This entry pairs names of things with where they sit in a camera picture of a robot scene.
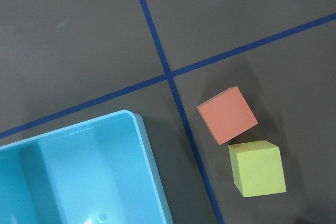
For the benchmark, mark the orange foam block right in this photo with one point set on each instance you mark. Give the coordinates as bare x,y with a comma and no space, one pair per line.
227,115

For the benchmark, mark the light blue plastic bin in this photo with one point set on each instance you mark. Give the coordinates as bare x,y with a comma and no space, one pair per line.
97,171

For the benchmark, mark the yellow foam block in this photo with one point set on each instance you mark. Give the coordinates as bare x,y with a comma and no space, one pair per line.
257,168

